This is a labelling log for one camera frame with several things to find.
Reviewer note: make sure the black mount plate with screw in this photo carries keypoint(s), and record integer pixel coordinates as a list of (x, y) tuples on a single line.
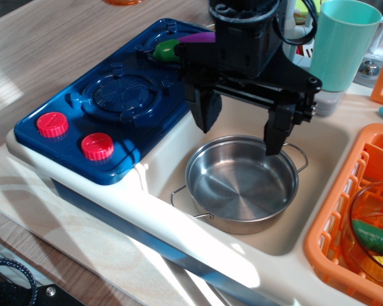
[(53, 295)]

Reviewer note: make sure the grey toy faucet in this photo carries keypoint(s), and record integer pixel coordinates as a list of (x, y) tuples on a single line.
[(326, 102)]

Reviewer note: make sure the beige toy sink unit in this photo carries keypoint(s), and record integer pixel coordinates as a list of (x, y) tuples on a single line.
[(142, 233)]

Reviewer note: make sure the red stove knob right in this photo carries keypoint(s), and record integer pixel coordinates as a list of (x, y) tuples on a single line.
[(97, 146)]

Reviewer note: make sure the metal pot with lid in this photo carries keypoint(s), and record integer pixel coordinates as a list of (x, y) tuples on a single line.
[(372, 63)]

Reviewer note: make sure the clear orange plastic bowl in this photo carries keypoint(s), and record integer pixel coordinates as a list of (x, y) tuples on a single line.
[(367, 206)]

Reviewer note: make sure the orange object at top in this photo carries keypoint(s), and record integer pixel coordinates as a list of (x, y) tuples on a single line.
[(123, 2)]

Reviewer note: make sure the teal plastic cup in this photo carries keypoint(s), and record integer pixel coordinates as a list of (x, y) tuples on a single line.
[(345, 31)]

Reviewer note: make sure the blue toy stove top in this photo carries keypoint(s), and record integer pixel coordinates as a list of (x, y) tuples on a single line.
[(133, 98)]

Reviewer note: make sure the red stove knob left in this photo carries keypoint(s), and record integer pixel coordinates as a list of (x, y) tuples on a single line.
[(52, 124)]

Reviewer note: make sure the red stove knob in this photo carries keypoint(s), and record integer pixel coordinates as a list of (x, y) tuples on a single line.
[(52, 124), (97, 146)]

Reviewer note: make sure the stainless steel pan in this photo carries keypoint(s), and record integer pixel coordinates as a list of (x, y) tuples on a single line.
[(236, 187)]

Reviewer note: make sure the orange dish rack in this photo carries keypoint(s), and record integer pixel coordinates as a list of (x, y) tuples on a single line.
[(363, 165)]

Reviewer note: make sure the green toy vegetable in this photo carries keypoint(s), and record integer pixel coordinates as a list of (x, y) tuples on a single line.
[(369, 236)]

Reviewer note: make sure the purple toy eggplant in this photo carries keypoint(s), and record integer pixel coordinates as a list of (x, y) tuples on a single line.
[(164, 51)]

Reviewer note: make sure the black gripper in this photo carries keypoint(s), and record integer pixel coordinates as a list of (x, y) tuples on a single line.
[(247, 62)]

